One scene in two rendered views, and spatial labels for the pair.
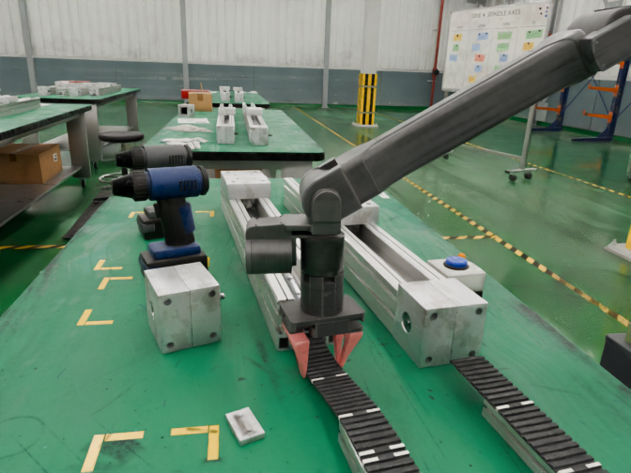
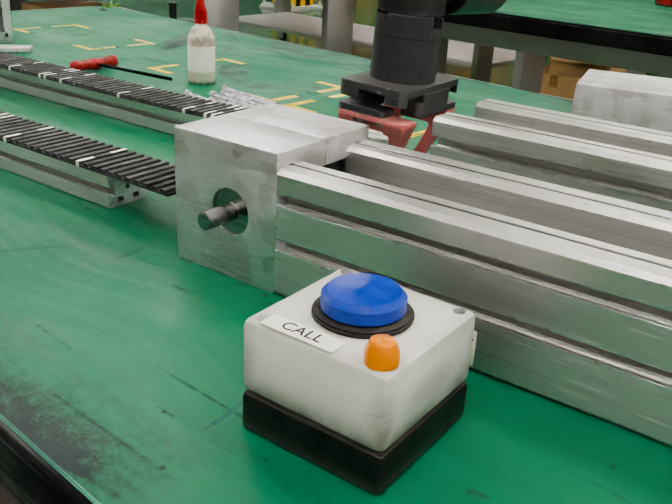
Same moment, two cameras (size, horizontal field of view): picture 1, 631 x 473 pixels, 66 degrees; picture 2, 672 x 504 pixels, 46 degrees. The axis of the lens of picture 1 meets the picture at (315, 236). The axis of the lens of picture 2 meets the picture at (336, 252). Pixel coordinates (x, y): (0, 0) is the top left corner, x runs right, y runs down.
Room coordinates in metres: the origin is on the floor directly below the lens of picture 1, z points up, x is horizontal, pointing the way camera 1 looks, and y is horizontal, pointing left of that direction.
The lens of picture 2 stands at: (1.11, -0.48, 1.01)
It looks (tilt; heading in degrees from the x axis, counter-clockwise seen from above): 23 degrees down; 142
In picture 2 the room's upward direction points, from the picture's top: 3 degrees clockwise
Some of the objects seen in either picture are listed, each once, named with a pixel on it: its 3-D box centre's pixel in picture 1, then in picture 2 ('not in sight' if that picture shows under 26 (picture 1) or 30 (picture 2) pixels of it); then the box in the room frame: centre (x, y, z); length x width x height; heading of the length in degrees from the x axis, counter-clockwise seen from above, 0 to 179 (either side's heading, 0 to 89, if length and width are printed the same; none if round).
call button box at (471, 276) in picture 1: (450, 280); (369, 360); (0.86, -0.26, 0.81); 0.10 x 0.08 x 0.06; 107
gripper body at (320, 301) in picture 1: (321, 295); (404, 56); (0.59, -0.01, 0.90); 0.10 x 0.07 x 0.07; 109
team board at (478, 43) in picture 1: (486, 91); not in sight; (6.41, -2.07, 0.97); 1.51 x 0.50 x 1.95; 30
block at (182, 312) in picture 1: (190, 303); (626, 134); (0.69, 0.19, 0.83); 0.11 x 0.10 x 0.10; 120
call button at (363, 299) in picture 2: (455, 264); (363, 306); (0.86, -0.27, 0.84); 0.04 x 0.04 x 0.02
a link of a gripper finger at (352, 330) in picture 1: (330, 341); (387, 138); (0.59, -0.03, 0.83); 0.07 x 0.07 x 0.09; 19
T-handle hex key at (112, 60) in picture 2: not in sight; (129, 70); (0.05, -0.03, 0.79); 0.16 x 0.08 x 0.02; 20
